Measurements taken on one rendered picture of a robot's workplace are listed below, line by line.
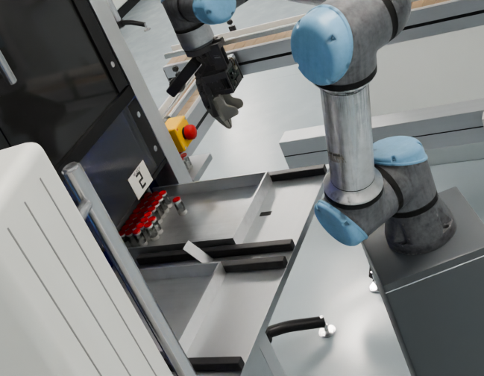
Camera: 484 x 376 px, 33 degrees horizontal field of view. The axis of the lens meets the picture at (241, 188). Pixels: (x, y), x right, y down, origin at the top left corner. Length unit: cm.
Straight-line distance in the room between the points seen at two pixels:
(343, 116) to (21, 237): 74
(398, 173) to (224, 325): 46
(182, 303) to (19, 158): 91
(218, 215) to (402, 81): 157
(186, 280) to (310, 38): 69
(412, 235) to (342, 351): 112
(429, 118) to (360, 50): 142
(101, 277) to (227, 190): 113
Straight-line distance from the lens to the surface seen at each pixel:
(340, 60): 131
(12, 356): 88
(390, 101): 342
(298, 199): 190
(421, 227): 173
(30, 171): 88
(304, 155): 292
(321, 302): 302
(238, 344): 157
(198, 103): 249
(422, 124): 276
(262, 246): 176
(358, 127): 146
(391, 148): 168
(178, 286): 179
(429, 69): 333
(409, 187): 167
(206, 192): 209
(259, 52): 273
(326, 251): 325
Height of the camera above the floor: 184
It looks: 28 degrees down
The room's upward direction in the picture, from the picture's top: 24 degrees counter-clockwise
